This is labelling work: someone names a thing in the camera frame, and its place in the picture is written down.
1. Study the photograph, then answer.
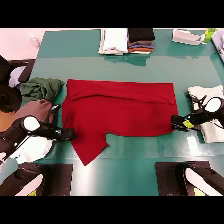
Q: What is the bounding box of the orange folded garment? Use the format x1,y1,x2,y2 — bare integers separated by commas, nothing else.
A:
128,47,155,53

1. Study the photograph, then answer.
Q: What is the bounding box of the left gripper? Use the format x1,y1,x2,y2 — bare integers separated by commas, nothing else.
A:
58,127,77,141

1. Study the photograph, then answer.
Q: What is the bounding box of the grey folded garment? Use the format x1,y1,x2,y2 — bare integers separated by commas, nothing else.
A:
128,40,155,46

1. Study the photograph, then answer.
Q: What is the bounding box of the black folded garment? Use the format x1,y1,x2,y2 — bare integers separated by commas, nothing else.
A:
128,28,156,44

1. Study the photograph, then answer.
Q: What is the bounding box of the green garment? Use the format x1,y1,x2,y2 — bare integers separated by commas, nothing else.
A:
20,76,66,105

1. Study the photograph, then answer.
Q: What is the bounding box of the lavender garment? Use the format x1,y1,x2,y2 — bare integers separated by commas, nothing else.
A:
8,65,28,89

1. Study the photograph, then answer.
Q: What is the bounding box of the purple folded garment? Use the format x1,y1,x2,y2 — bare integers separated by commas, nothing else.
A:
128,44,155,50

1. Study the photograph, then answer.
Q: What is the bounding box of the white box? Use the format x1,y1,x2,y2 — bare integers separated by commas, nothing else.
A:
172,28,205,46

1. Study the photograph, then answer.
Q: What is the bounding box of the mauve garment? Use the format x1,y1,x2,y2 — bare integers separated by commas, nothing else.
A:
14,99,54,124

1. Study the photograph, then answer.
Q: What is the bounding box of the red T-shirt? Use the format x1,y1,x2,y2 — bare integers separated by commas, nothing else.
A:
61,78,179,167

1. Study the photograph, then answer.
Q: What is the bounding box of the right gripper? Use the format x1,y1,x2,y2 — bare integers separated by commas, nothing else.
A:
170,114,190,132

